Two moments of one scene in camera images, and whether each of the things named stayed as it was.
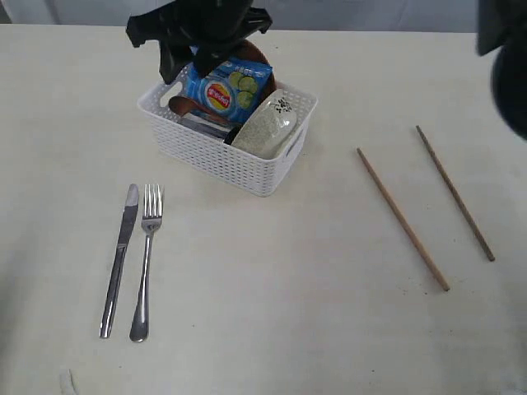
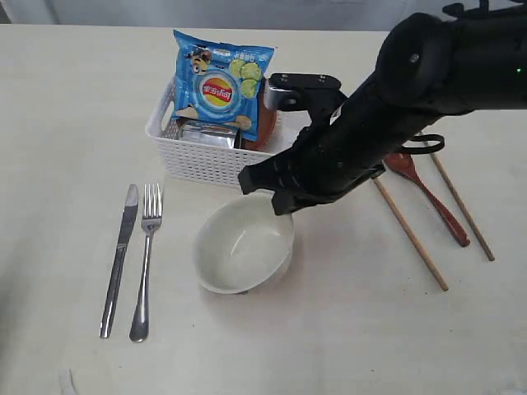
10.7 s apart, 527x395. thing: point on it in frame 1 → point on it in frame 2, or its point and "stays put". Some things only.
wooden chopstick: (431, 154) stays put
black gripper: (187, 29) → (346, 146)
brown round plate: (248, 50) → (267, 123)
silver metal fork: (151, 212) stays put
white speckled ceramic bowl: (269, 131) → (243, 243)
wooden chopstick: (412, 234) stays put
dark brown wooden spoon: (184, 105) → (405, 164)
